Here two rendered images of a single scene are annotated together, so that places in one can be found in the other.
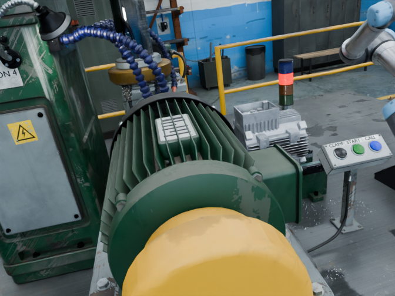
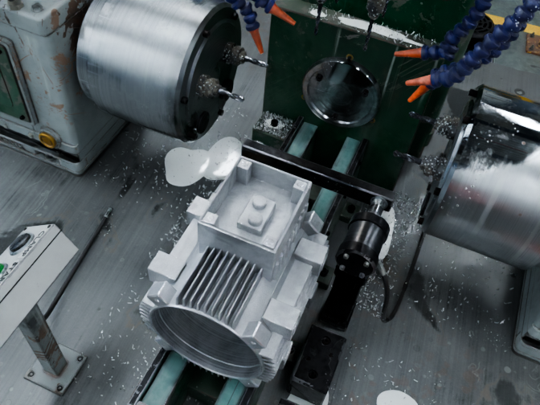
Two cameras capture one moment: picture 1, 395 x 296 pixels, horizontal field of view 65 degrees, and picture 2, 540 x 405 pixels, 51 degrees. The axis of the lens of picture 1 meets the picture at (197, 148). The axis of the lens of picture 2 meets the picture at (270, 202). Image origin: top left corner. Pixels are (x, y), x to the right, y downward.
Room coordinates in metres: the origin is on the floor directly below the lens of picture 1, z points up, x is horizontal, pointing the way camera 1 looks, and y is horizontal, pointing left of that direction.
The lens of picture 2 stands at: (1.15, -0.59, 1.68)
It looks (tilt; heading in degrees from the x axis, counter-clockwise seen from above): 51 degrees down; 114
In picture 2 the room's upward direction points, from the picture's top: 7 degrees clockwise
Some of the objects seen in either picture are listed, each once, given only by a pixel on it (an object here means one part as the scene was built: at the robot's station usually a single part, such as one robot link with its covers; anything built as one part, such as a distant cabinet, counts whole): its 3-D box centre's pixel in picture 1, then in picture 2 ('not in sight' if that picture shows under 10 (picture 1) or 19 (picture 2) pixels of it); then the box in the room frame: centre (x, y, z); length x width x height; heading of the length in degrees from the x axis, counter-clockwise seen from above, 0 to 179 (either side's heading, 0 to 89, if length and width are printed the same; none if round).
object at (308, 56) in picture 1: (334, 62); not in sight; (5.53, -2.61, 0.21); 1.40 x 0.33 x 0.43; 100
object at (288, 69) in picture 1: (285, 67); not in sight; (1.29, -0.41, 1.19); 0.06 x 0.06 x 0.04
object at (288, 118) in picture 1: (268, 141); (239, 281); (0.97, -0.24, 1.01); 0.20 x 0.19 x 0.19; 97
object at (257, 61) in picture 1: (255, 62); not in sight; (6.06, -1.33, 0.30); 0.39 x 0.39 x 0.60
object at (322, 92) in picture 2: not in sight; (340, 95); (0.91, 0.18, 1.01); 0.15 x 0.02 x 0.15; 7
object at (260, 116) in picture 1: (255, 117); (255, 218); (0.96, -0.20, 1.11); 0.12 x 0.11 x 0.07; 97
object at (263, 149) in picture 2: not in sight; (316, 174); (0.97, -0.01, 1.01); 0.26 x 0.04 x 0.03; 7
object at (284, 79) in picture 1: (285, 77); not in sight; (1.29, -0.41, 1.14); 0.06 x 0.06 x 0.04
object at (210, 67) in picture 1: (214, 64); not in sight; (5.82, -0.53, 0.41); 0.52 x 0.47 x 0.82; 102
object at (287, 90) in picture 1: (285, 88); not in sight; (1.29, -0.41, 1.10); 0.06 x 0.06 x 0.04
